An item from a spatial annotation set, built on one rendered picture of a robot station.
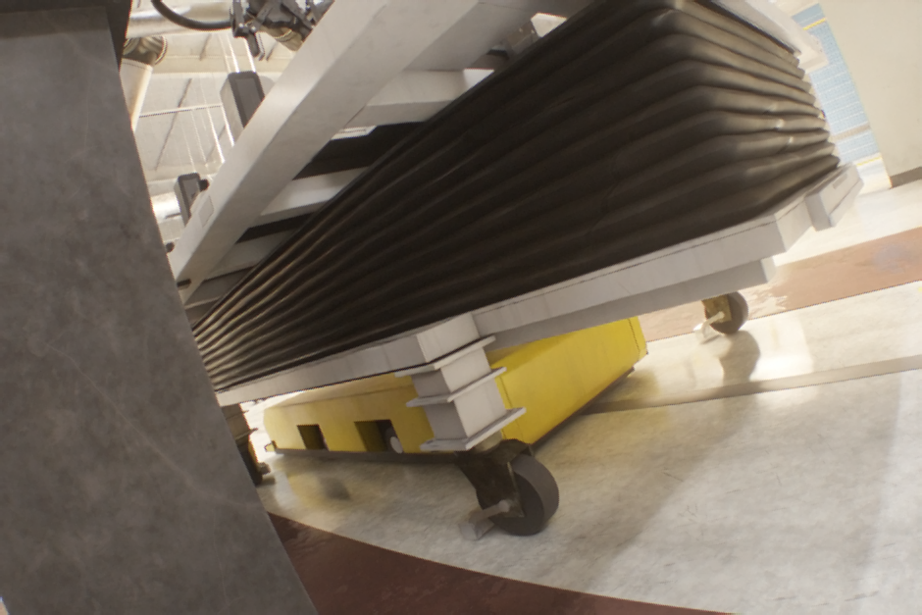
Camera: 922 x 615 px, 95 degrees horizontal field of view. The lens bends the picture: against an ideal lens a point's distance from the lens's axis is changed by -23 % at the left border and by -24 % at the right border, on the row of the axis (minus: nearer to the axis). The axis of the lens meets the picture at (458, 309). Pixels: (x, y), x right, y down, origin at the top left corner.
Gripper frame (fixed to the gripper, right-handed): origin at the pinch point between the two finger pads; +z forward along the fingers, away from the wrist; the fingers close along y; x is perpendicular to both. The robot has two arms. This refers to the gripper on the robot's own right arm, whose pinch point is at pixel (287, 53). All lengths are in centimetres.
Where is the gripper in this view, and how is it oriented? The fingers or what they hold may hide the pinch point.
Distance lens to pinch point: 85.6
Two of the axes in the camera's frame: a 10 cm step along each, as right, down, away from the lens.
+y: -7.2, 2.9, -6.3
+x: 6.0, -2.0, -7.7
